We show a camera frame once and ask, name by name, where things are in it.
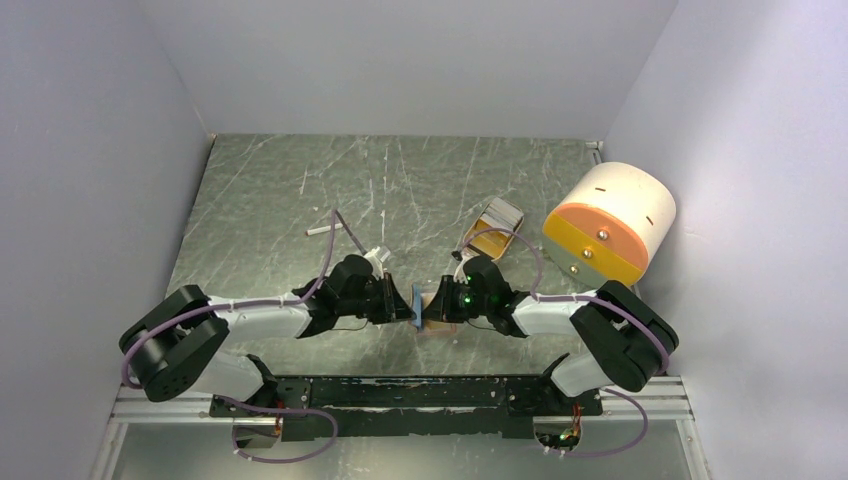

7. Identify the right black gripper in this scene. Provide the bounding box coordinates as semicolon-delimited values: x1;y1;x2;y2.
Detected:
420;274;492;323

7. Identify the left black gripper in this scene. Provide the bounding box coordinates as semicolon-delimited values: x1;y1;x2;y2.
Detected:
339;272;417;325

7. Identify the brown leather card holder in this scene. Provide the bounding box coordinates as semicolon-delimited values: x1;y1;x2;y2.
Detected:
410;284;457;337

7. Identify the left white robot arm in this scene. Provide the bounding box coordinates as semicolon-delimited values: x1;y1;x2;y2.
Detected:
119;253;416;416

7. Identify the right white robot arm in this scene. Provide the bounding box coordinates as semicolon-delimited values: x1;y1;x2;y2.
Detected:
420;256;679;414

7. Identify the wooden tray with cards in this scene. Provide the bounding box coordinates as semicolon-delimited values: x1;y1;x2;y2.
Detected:
459;197;525;262

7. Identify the white pen stick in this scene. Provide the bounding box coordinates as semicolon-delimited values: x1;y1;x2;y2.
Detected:
305;223;344;237

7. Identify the white orange yellow cylinder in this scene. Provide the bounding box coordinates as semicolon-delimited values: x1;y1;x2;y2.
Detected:
542;162;677;288

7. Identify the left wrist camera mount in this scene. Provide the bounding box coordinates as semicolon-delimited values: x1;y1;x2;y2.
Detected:
364;246;391;278

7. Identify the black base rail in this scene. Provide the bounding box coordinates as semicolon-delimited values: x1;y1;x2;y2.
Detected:
210;374;604;444

